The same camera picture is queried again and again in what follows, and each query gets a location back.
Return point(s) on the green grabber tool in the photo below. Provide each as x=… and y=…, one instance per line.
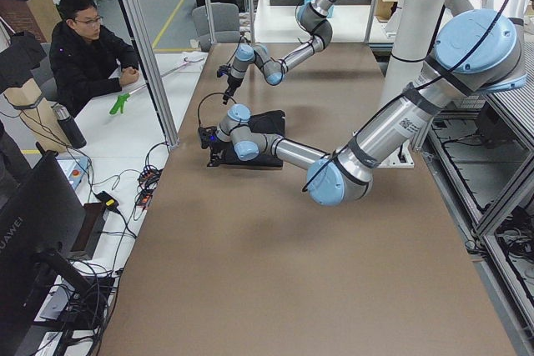
x=119, y=104

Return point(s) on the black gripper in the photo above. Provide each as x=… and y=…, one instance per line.
x=216, y=147
x=232, y=85

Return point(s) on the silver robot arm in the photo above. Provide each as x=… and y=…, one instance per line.
x=443, y=50
x=312, y=18

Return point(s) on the black computer monitor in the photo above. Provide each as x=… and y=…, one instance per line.
x=39, y=226

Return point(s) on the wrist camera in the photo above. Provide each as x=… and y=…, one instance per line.
x=223, y=70
x=207, y=136

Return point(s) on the dark thermos bottle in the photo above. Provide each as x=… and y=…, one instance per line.
x=69, y=126

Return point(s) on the grey office chair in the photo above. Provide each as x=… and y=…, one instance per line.
x=226, y=24

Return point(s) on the black graphic t-shirt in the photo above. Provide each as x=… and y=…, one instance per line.
x=271, y=122

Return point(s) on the seated man black jacket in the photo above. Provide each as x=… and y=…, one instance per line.
x=87, y=59

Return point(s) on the teach pendant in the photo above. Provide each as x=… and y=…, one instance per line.
x=75, y=168

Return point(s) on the aluminium frame post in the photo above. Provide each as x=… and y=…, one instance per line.
x=134, y=19

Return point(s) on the yellow labelled power brick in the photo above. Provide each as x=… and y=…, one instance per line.
x=108, y=200

